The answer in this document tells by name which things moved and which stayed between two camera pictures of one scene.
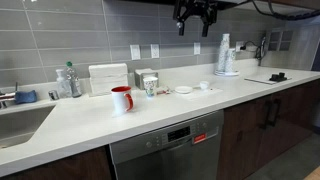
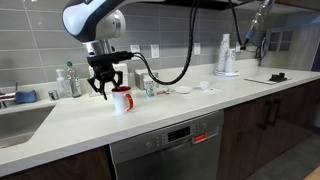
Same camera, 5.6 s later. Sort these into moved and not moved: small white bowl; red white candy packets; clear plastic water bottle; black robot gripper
Moved: black robot gripper
Not moved: red white candy packets; clear plastic water bottle; small white bowl
